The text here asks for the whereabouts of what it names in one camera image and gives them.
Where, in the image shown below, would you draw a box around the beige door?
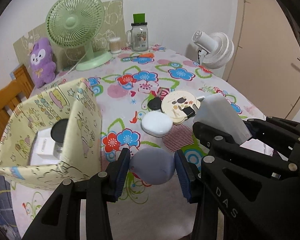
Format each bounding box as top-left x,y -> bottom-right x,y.
223,0 -> 300,120

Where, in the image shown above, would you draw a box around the orange handled scissors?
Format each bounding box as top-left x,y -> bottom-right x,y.
136,53 -> 154,59

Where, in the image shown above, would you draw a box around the white remote control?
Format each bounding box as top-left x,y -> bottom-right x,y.
197,95 -> 205,102

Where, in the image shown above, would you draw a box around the white earbuds case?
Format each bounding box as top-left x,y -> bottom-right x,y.
141,111 -> 173,138

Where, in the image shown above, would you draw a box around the green cup on jar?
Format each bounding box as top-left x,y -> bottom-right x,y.
133,13 -> 146,24

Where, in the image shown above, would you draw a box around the glass mason jar mug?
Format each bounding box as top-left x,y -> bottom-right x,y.
126,22 -> 148,52

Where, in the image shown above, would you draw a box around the wooden chair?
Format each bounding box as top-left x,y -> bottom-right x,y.
0,64 -> 34,139

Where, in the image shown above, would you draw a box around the lavender round case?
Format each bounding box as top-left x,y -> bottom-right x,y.
129,147 -> 175,185

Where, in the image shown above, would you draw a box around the white Mingyuan charger plug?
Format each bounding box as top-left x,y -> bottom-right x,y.
29,127 -> 59,165

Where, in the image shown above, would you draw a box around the purple plush rabbit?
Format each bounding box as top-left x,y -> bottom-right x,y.
30,37 -> 56,88

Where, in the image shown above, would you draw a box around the beige patterned cardboard panel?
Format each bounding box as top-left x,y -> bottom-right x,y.
13,0 -> 126,71

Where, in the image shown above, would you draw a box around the black car key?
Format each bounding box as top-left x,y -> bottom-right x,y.
147,89 -> 164,111

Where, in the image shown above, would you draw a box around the white standing fan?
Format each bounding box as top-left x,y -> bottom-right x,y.
192,30 -> 235,69

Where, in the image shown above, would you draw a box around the white power adapter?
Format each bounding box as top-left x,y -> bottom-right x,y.
193,93 -> 252,145

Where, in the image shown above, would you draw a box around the blue plaid cloth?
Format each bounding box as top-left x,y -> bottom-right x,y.
0,176 -> 20,239

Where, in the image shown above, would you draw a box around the cotton swab container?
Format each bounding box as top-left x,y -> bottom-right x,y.
108,37 -> 121,54

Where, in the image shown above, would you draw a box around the green desk fan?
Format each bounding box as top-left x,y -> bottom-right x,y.
46,0 -> 112,71

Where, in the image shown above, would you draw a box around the floral tablecloth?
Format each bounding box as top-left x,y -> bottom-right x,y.
9,44 -> 268,240

